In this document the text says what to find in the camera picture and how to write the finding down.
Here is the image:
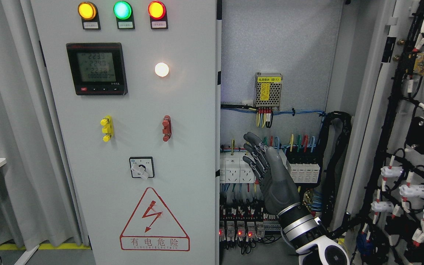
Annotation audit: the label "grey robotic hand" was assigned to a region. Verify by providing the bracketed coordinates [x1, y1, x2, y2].
[243, 131, 300, 215]

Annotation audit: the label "grey cabinet door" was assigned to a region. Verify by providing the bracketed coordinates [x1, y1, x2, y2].
[332, 0, 424, 265]
[31, 0, 218, 265]

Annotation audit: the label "red indicator lamp left door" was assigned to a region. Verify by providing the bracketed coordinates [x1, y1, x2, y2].
[148, 1, 166, 20]

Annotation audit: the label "green indicator lamp left door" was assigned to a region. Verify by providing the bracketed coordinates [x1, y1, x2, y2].
[113, 1, 132, 20]

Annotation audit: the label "yellow indicator lamp left door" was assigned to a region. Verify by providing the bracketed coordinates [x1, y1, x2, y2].
[78, 1, 97, 20]

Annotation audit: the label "black surge protector module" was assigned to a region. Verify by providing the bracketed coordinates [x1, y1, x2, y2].
[285, 149, 323, 188]

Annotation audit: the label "lower relay and breaker row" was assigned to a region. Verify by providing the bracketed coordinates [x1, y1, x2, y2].
[219, 196, 282, 255]

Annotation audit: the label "metal mesh power supply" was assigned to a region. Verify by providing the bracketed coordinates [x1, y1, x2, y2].
[254, 72, 283, 111]

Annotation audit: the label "red terminal block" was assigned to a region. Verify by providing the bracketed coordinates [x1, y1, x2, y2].
[162, 115, 172, 142]

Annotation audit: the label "red electric danger sticker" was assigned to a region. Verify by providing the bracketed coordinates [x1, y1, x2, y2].
[120, 187, 190, 251]

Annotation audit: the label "white lit indicator lamp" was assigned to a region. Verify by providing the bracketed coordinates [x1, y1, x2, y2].
[154, 62, 170, 77]

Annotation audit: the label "yellow terminal block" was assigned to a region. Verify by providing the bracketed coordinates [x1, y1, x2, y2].
[100, 115, 113, 142]

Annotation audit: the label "black digital power meter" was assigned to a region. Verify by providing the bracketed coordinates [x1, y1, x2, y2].
[66, 42, 128, 96]

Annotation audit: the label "white din rail sockets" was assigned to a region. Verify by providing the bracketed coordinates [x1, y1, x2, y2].
[219, 152, 255, 183]

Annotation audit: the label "left door rotary selector switch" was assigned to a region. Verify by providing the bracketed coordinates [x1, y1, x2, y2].
[128, 156, 155, 180]

